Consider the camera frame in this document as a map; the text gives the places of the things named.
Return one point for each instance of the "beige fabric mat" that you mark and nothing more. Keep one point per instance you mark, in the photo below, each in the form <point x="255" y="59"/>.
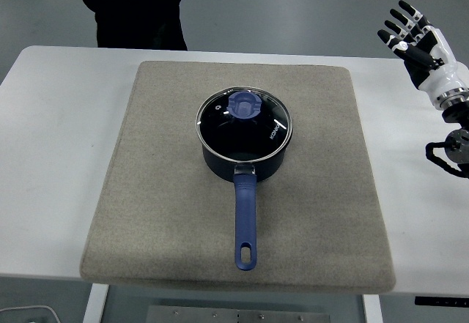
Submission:
<point x="146" y="191"/>

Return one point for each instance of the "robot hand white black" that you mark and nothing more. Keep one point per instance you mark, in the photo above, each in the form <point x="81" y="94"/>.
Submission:
<point x="441" y="77"/>

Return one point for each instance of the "black control panel under table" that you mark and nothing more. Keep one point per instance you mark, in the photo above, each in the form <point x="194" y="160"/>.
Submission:
<point x="439" y="301"/>

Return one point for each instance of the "glass pot lid blue knob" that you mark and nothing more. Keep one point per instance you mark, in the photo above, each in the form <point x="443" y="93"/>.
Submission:
<point x="220" y="132"/>

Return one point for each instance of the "person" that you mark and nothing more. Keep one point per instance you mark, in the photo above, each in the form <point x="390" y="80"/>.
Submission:
<point x="139" y="8"/>

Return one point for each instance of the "white table leg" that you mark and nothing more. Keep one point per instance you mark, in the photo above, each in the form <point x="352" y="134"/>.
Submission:
<point x="95" y="303"/>
<point x="373" y="310"/>

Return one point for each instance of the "grey metal plate with screws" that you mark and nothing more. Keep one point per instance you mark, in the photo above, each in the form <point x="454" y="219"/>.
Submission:
<point x="238" y="315"/>

